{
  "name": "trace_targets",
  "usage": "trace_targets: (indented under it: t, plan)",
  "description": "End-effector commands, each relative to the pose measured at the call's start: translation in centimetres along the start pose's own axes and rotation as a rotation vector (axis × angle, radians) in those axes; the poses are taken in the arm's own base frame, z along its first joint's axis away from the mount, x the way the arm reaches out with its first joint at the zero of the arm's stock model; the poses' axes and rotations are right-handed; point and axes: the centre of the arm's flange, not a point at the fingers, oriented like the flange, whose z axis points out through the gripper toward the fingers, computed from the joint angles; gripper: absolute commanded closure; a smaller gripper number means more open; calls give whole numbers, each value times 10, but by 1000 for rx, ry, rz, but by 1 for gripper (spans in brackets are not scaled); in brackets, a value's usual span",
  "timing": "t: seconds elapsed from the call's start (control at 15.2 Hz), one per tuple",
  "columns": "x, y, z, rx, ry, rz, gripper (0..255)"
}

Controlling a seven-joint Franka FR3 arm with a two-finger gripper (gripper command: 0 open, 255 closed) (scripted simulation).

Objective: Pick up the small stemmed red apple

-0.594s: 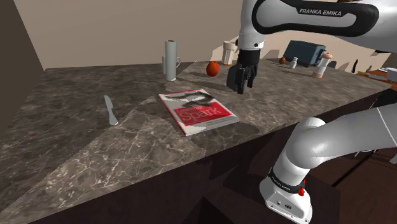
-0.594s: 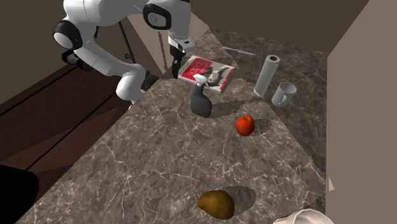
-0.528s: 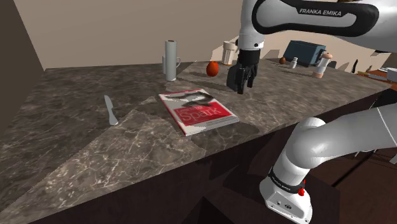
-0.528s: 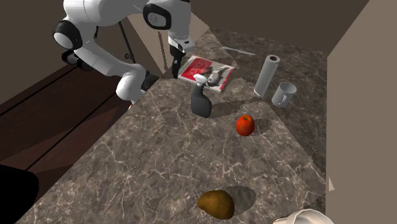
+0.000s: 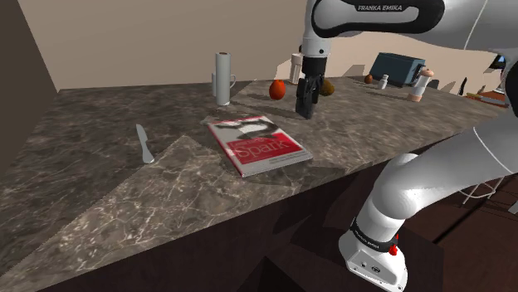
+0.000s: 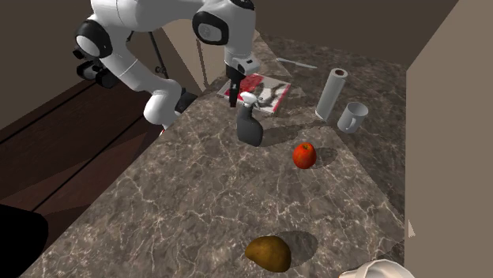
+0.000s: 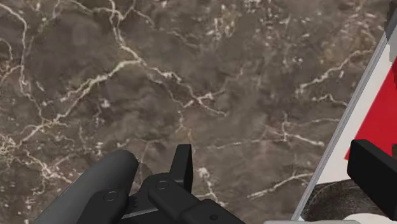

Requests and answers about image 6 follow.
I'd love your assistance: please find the red and white book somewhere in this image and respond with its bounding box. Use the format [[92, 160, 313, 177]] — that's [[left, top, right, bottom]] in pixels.
[[216, 73, 292, 115]]

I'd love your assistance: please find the white mug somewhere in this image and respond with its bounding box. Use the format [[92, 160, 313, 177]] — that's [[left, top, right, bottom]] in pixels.
[[337, 101, 370, 134]]

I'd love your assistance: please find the red apple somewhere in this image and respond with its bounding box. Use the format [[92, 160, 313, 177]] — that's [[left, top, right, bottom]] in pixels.
[[292, 142, 318, 170]]

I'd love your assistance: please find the grey spray bottle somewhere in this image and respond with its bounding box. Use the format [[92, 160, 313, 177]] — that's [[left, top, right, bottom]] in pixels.
[[235, 91, 265, 148]]

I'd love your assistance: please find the black rounded object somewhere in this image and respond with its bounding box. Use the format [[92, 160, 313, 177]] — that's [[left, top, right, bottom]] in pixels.
[[0, 204, 50, 278]]

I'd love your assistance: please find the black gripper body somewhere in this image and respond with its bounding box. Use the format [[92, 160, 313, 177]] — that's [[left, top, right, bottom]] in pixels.
[[225, 65, 246, 92]]

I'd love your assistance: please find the white ceramic vessel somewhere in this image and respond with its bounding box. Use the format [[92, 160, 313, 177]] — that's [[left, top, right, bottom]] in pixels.
[[337, 258, 416, 278]]

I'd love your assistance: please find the brown potato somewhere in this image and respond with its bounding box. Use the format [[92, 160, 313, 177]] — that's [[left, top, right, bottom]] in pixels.
[[244, 235, 292, 273]]

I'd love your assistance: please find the white butter knife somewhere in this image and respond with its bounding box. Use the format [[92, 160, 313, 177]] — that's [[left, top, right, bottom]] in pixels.
[[276, 57, 318, 70]]

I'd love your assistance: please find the white paper towel roll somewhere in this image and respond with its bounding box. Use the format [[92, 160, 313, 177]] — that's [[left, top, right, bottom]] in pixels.
[[314, 68, 348, 122]]

